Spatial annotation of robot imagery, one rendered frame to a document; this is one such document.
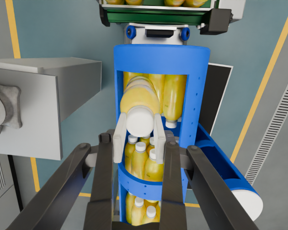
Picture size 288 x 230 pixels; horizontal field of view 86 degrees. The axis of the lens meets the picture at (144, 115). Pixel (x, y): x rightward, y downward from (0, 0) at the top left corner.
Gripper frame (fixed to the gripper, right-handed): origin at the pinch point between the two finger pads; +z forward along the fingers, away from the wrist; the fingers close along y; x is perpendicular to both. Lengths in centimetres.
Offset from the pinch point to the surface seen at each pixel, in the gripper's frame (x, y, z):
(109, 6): 24, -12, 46
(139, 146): -22.4, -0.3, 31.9
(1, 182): -132, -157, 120
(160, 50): 9.9, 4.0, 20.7
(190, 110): -4.7, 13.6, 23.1
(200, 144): -52, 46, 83
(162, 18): 23, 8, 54
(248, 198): -56, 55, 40
